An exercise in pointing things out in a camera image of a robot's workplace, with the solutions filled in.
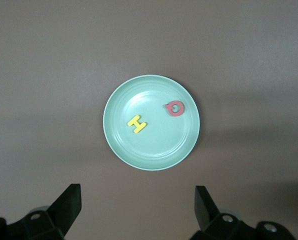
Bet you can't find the red letter Q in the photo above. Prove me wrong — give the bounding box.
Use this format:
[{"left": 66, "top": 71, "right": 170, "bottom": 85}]
[{"left": 163, "top": 99, "right": 186, "bottom": 118}]

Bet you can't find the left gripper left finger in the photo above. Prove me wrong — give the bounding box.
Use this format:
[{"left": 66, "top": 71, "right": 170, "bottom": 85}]
[{"left": 6, "top": 183, "right": 82, "bottom": 240}]

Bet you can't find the yellow letter H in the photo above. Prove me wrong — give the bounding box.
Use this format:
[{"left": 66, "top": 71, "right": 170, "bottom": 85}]
[{"left": 127, "top": 114, "right": 147, "bottom": 134}]

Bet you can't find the green plate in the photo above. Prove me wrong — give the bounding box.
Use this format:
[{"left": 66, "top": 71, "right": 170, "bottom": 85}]
[{"left": 102, "top": 73, "right": 201, "bottom": 172}]

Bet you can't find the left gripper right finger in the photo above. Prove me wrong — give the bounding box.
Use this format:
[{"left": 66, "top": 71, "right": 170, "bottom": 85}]
[{"left": 191, "top": 185, "right": 259, "bottom": 240}]

